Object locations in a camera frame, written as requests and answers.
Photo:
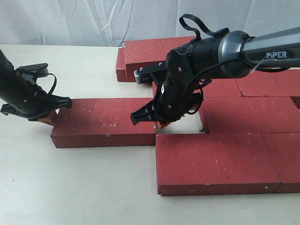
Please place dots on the red brick raised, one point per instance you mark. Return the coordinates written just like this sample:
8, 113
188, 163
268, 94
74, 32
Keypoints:
102, 122

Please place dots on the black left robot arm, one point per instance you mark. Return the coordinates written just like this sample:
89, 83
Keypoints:
5, 70

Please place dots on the red brick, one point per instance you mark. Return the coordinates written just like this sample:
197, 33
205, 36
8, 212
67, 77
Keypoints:
222, 88
214, 164
261, 84
249, 115
284, 151
139, 53

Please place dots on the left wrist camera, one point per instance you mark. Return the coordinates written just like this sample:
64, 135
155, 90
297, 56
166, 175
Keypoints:
33, 72

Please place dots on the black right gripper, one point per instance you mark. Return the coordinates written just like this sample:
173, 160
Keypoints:
170, 103

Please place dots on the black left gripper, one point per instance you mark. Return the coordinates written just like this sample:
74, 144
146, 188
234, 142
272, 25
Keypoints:
28, 100

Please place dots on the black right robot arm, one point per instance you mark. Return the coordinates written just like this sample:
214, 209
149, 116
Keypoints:
234, 54

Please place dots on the white backdrop cloth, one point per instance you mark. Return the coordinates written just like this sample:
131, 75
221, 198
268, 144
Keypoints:
111, 22

